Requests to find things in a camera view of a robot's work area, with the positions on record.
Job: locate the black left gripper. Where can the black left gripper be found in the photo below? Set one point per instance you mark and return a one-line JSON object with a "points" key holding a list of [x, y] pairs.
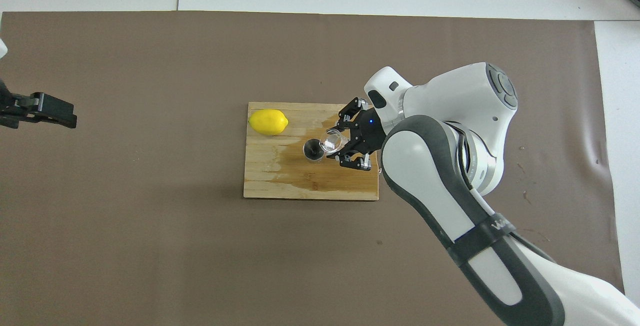
{"points": [[5, 101]]}

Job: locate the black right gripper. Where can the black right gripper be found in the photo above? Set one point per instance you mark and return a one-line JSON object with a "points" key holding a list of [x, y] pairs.
{"points": [[367, 131]]}

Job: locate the small clear glass cup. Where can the small clear glass cup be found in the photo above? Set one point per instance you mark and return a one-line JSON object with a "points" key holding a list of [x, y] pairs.
{"points": [[331, 141]]}

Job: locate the steel jigger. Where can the steel jigger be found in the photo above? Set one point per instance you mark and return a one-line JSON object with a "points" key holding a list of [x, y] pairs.
{"points": [[311, 152]]}

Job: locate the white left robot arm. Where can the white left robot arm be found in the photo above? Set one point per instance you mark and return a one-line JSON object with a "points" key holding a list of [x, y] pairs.
{"points": [[2, 49]]}

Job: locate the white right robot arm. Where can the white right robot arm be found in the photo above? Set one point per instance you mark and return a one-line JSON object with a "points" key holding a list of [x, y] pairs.
{"points": [[450, 116]]}

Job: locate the wooden cutting board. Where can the wooden cutting board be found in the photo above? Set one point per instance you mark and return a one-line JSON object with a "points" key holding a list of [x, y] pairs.
{"points": [[280, 176]]}

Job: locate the yellow lemon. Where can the yellow lemon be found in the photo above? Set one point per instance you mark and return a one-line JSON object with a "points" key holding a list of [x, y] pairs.
{"points": [[268, 122]]}

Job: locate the brown paper table mat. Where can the brown paper table mat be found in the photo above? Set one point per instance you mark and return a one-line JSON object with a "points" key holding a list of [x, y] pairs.
{"points": [[150, 246]]}

